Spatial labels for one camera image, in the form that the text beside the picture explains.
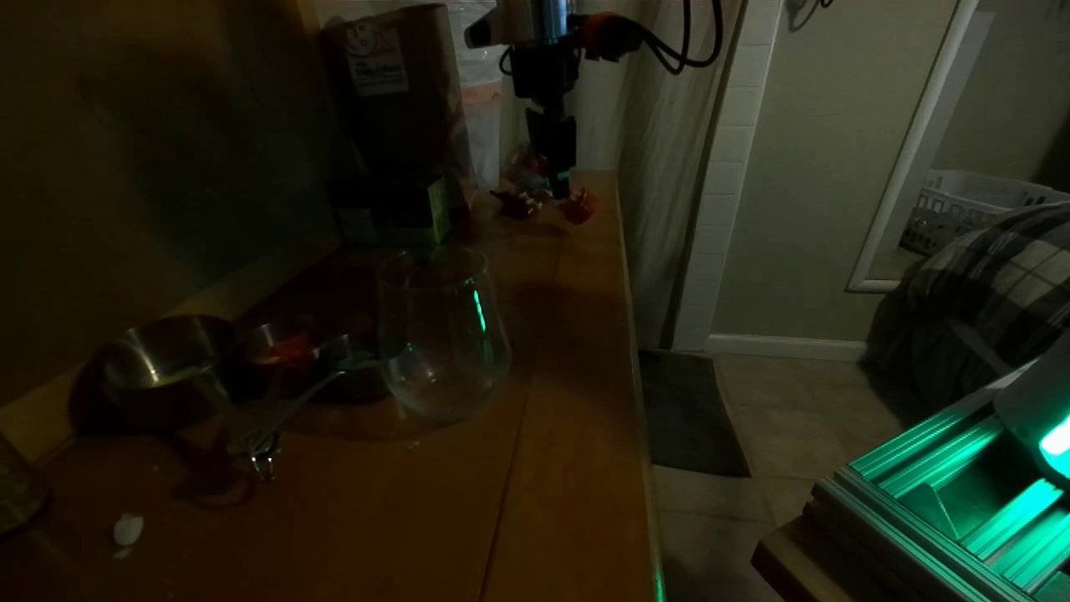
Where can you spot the wooden back panel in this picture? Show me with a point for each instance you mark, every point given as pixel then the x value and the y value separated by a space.
pixel 145 168

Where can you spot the dark floor mat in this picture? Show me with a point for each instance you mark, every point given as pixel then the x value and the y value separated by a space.
pixel 689 413

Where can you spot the small white scrap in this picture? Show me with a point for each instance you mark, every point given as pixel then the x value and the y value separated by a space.
pixel 126 529

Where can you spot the small green box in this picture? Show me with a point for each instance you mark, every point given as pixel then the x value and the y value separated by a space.
pixel 437 211

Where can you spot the clear stemless glass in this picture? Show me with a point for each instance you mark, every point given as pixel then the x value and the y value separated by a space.
pixel 441 335

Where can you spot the large metal measuring cup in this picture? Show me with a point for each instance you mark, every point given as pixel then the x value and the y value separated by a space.
pixel 154 372

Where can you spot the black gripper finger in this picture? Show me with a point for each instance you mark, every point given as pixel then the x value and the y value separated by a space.
pixel 540 142
pixel 567 142

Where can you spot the wooden dresser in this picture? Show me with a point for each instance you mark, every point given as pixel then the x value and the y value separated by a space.
pixel 446 503

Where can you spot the beige curtain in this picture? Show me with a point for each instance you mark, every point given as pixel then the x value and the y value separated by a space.
pixel 669 168

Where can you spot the red capped spice bottle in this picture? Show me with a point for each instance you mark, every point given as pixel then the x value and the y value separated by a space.
pixel 542 202

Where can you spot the white laundry basket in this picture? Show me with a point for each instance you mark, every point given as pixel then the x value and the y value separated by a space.
pixel 971 207

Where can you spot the small metal measuring cup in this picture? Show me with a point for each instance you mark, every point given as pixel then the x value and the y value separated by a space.
pixel 278 354

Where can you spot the white door frame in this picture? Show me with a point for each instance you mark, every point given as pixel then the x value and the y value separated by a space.
pixel 732 168

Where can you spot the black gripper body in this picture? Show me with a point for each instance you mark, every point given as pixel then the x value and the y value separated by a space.
pixel 554 80

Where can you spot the grey textured object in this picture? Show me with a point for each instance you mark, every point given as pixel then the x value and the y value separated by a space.
pixel 19 491

